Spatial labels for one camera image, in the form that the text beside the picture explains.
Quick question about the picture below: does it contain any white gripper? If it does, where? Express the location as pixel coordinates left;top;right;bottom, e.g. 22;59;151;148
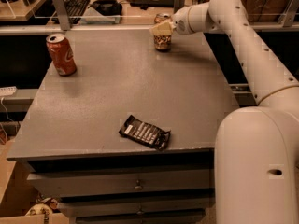
149;7;193;35

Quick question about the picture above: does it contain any orange brown soda can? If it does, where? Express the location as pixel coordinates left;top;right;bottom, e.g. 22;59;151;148
153;13;171;51

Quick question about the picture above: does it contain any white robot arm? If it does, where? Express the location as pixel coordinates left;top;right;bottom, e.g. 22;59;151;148
150;0;299;224

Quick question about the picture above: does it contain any red coke can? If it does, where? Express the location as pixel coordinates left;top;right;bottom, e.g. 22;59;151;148
46;33;77;76

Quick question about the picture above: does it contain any black headphones pouch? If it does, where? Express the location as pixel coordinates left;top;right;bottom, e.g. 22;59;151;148
91;0;122;16

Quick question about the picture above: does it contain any black keyboard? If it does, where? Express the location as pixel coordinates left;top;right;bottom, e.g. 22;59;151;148
64;0;91;24

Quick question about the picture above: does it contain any black snack bag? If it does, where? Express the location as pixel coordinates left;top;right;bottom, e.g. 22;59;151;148
119;115;171;150

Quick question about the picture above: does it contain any grey drawer cabinet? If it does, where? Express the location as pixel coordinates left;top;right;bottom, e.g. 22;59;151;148
7;27;241;224

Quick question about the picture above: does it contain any top grey drawer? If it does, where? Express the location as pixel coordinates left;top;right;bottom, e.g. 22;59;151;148
28;169;214;198

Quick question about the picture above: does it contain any grey drawer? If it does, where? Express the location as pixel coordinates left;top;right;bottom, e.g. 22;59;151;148
58;197;215;217
28;169;214;198
76;209;206;224

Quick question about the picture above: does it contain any white power strip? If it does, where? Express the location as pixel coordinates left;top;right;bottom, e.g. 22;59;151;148
0;86;17;97

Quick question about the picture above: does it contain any middle grey drawer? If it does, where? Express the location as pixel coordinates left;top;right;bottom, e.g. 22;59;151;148
58;197;215;217

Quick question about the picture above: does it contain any bottom grey drawer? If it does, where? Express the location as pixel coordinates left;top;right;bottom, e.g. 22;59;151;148
76;209;206;224

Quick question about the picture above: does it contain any left metal bracket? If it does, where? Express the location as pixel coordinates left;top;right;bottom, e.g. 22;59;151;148
52;0;71;31

